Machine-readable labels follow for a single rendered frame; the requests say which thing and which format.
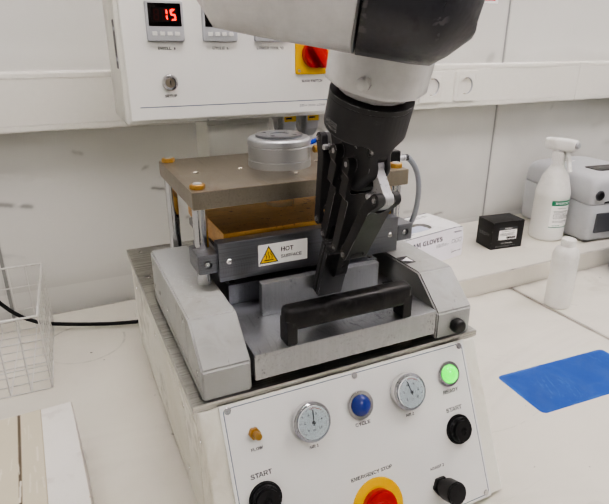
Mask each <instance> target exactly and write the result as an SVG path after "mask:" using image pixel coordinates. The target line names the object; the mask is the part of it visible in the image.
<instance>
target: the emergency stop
mask: <svg viewBox="0 0 609 504"><path fill-rule="evenodd" d="M363 504H398V503H397V499H396V497H395V495H394V494H393V493H392V492H391V491H389V490H387V489H385V488H376V489H374V490H372V491H371V492H369V494H368V495H367V496H366V498H365V500H364V502H363Z"/></svg>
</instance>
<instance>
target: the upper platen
mask: <svg viewBox="0 0 609 504"><path fill-rule="evenodd" d="M315 197H316V196H310V197H302V198H294V199H286V200H278V201H270V202H262V203H254V204H246V205H238V206H230V207H222V208H214V209H207V223H208V237H209V245H210V246H211V247H212V249H213V250H214V240H218V239H225V238H231V237H238V236H245V235H251V234H258V233H265V232H271V231H278V230H285V229H292V228H298V227H305V226H312V225H318V224H316V222H315V219H314V214H315ZM188 212H189V214H190V216H191V217H190V218H189V224H190V225H191V226H192V228H193V222H192V209H191V208H190V207H189V206H188Z"/></svg>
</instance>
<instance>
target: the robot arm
mask: <svg viewBox="0 0 609 504"><path fill-rule="evenodd" d="M197 2H198V3H199V5H200V6H201V8H202V10H203V11H204V13H205V15H206V16H207V18H208V20H209V21H210V23H211V24H212V26H213V28H218V29H223V30H228V31H232V32H237V33H242V34H247V35H252V36H257V37H262V38H268V39H273V40H279V41H284V42H290V43H295V44H301V45H306V46H312V47H317V48H323V49H328V50H329V53H328V60H327V67H326V74H325V77H326V78H327V79H328V80H330V81H331V83H330V86H329V92H328V97H327V103H326V108H325V114H324V124H325V127H326V128H327V130H328V131H321V132H317V134H316V141H317V151H318V161H317V179H316V197H315V214H314V219H315V222H316V224H321V236H322V238H323V240H322V244H321V248H320V253H319V258H318V263H317V267H316V272H315V277H314V282H313V289H314V291H315V292H316V294H317V296H323V295H328V294H332V293H337V292H341V289H342V285H343V281H344V278H345V274H346V273H347V268H348V265H349V261H350V259H355V258H360V257H365V256H366V255H367V253H368V251H369V249H370V247H371V245H372V244H373V242H374V240H375V238H376V236H377V234H378V233H379V231H380V229H381V227H382V225H383V223H384V221H385V220H386V218H387V216H388V214H389V212H390V211H391V210H392V209H393V208H395V207H396V206H397V205H399V204H400V203H401V194H400V192H399V191H393V192H391V189H390V186H389V183H388V180H387V176H388V175H389V173H390V170H391V153H392V151H393V150H394V149H395V148H396V147H397V146H398V145H399V144H400V143H401V142H402V141H403V140H404V138H405V136H406V133H407V130H408V126H409V123H410V120H411V116H412V113H413V109H414V106H415V100H417V99H418V98H420V97H422V96H423V95H425V94H426V93H427V90H428V86H429V83H430V79H431V76H432V73H433V69H434V66H435V63H436V62H438V61H440V60H441V59H443V58H445V57H447V56H448V55H450V54H451V53H453V52H454V51H455V50H457V49H458V48H460V47H461V46H462V45H464V44H465V43H467V42H468V41H469V40H471V39H472V38H473V36H474V34H475V32H476V28H477V23H478V20H479V17H480V14H481V11H482V8H483V5H484V2H485V0H197ZM329 153H330V154H329ZM323 209H325V211H324V212H323Z"/></svg>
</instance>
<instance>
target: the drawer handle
mask: <svg viewBox="0 0 609 504"><path fill-rule="evenodd" d="M411 290H412V288H411V285H410V284H409V283H407V282H406V281H404V280H399V281H394V282H389V283H384V284H379V285H375V286H370V287H365V288H360V289H356V290H351V291H346V292H341V293H337V294H332V295H327V296H322V297H318V298H313V299H308V300H303V301H299V302H294V303H289V304H285V305H283V306H282V308H281V315H280V337H281V339H282V340H283V341H284V343H285V344H286V345H287V346H292V345H296V344H297V343H298V329H302V328H307V327H311V326H315V325H319V324H324V323H328V322H332V321H337V320H341V319H345V318H350V317H354V316H358V315H362V314H367V313H371V312H375V311H380V310H384V309H388V308H392V307H393V311H394V312H395V313H396V314H397V315H399V316H400V317H401V318H407V317H410V316H411V309H412V297H413V296H412V294H411Z"/></svg>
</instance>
